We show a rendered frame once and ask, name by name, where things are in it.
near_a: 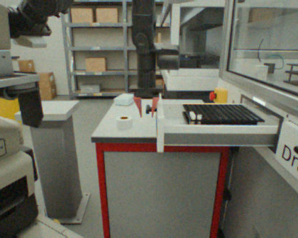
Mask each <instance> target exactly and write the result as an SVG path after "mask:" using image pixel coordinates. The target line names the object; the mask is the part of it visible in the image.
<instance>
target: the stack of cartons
mask: <svg viewBox="0 0 298 238"><path fill-rule="evenodd" d="M18 67H19V71H24V72H35V70H34V63H33V60H32V59H18ZM37 74H39V75H40V81H38V84H39V88H40V97H41V100H50V99H53V98H54V97H56V96H57V94H56V85H55V82H54V75H53V73H52V72H37Z"/></svg>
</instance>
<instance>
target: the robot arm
mask: <svg viewBox="0 0 298 238"><path fill-rule="evenodd" d="M73 3H74V0H22V1H21V2H20V3H19V5H18V7H17V8H15V9H16V10H17V11H18V12H19V14H20V15H21V19H22V24H23V30H22V31H19V30H17V31H16V35H28V36H38V35H40V36H50V34H51V33H52V30H51V29H50V27H49V25H48V24H47V22H48V19H49V18H48V17H52V16H56V17H57V18H59V17H60V15H59V13H63V14H67V13H68V11H67V9H68V8H70V7H71V6H72V5H73ZM131 15H132V21H131V41H132V43H133V44H134V45H135V47H136V53H137V85H131V86H130V88H129V93H131V92H134V94H133V100H134V101H135V104H136V105H137V107H138V111H139V113H140V117H141V118H142V103H141V97H153V100H152V117H153V115H154V110H155V107H156V105H157V104H158V101H159V100H160V92H161V93H163V85H155V53H157V65H158V67H159V70H179V69H180V47H179V45H168V44H163V43H153V40H154V37H155V34H156V23H157V19H155V0H132V10H131Z"/></svg>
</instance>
